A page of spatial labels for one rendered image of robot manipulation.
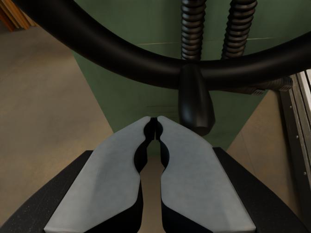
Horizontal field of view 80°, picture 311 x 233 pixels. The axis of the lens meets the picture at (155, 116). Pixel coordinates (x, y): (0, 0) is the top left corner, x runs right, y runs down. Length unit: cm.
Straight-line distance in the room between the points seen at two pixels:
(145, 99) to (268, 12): 30
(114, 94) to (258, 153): 70
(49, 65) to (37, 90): 21
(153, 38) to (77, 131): 74
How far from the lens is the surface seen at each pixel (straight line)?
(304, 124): 88
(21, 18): 186
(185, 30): 21
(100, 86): 47
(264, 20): 39
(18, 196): 103
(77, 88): 119
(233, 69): 18
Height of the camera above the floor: 81
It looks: 57 degrees down
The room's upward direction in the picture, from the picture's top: 6 degrees counter-clockwise
